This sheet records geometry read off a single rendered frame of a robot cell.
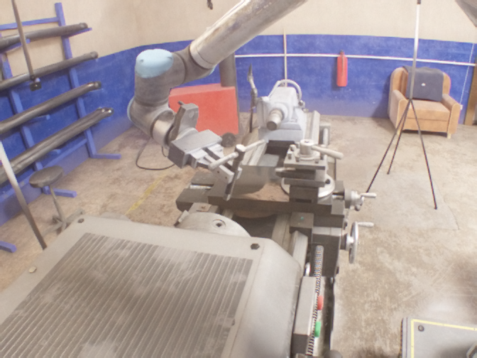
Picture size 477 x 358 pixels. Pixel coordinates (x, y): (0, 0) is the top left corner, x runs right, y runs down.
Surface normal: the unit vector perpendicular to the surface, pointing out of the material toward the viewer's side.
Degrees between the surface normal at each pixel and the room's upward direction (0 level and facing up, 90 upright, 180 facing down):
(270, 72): 90
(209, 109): 90
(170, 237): 0
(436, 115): 90
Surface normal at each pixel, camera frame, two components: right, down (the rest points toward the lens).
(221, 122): 0.09, 0.48
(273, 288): 0.63, -0.57
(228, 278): -0.07, -0.87
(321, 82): -0.25, 0.49
